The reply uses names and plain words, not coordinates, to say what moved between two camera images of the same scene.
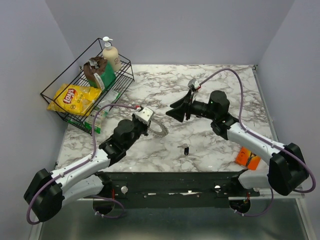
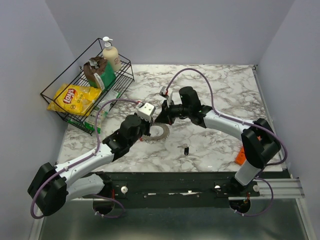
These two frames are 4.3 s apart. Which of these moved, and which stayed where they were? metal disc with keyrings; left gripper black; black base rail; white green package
Moved: metal disc with keyrings
Stayed: left gripper black; white green package; black base rail
